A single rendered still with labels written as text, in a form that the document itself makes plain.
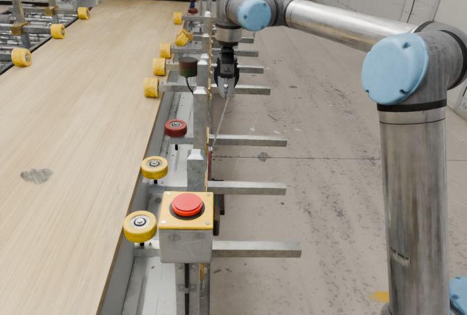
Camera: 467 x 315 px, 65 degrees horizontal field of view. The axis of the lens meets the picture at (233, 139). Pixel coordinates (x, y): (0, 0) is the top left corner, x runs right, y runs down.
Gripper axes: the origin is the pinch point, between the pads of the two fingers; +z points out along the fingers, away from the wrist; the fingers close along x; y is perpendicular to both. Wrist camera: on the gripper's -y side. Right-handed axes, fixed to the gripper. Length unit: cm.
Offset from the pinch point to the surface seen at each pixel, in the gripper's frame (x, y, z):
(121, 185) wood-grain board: 29, -40, 10
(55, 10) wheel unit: 117, 141, 5
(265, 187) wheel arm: -13.4, -30.4, 17.3
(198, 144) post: 7.6, -35.4, -0.7
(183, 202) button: 7, -85, -23
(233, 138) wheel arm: -3.5, -5.8, 14.4
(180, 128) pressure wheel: 15.7, -8.2, 9.8
